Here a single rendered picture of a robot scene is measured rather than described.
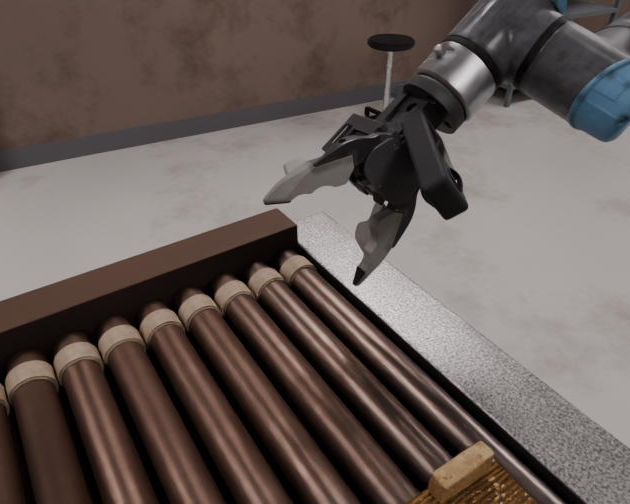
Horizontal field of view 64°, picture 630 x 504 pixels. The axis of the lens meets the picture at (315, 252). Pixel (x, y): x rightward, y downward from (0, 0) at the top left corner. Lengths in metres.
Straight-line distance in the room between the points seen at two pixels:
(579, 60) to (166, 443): 0.52
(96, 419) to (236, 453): 0.15
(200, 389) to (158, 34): 2.87
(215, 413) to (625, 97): 0.48
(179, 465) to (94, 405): 0.12
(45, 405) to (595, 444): 0.55
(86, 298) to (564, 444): 0.54
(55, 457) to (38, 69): 2.84
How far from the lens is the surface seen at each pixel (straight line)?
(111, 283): 0.67
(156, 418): 0.55
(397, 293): 0.67
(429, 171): 0.45
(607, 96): 0.53
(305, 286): 0.67
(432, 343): 0.61
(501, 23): 0.56
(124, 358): 0.61
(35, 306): 0.68
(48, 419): 0.59
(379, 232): 0.53
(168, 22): 3.29
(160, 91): 3.37
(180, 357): 0.60
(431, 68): 0.53
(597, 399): 1.93
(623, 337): 2.19
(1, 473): 0.57
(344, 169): 0.48
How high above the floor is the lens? 1.35
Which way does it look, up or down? 36 degrees down
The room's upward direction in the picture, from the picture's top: straight up
